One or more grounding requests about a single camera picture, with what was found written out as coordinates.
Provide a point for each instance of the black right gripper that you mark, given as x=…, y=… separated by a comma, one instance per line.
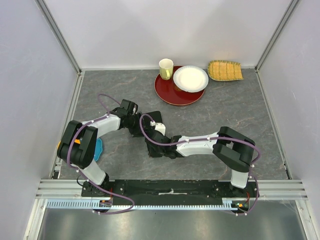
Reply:
x=152, y=153

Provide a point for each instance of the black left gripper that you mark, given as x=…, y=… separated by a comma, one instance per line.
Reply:
x=137, y=132

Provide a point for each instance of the black zip tool case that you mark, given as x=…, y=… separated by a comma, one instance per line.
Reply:
x=147, y=127

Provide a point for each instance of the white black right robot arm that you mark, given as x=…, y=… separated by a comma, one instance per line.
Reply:
x=233, y=148

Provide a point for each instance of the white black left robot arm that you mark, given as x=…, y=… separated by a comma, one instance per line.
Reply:
x=80, y=157

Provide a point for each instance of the blue dotted plate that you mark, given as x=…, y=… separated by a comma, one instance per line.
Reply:
x=99, y=148

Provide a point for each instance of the red round lacquer tray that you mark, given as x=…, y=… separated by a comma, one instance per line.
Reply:
x=167, y=91

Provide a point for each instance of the orange plastic bowl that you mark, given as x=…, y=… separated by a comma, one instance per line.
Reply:
x=77, y=141

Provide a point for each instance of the pale yellow ceramic mug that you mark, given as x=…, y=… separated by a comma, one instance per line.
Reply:
x=166, y=68

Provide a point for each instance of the white paper plate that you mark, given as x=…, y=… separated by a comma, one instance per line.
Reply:
x=191, y=79

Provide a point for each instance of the yellow woven bamboo tray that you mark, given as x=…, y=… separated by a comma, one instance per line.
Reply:
x=224, y=70

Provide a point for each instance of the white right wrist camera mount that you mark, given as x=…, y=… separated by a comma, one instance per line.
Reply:
x=159, y=127

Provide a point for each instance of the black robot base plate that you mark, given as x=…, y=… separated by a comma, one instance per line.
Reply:
x=179, y=192

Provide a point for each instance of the slotted grey cable duct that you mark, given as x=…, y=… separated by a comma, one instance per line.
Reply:
x=95, y=204

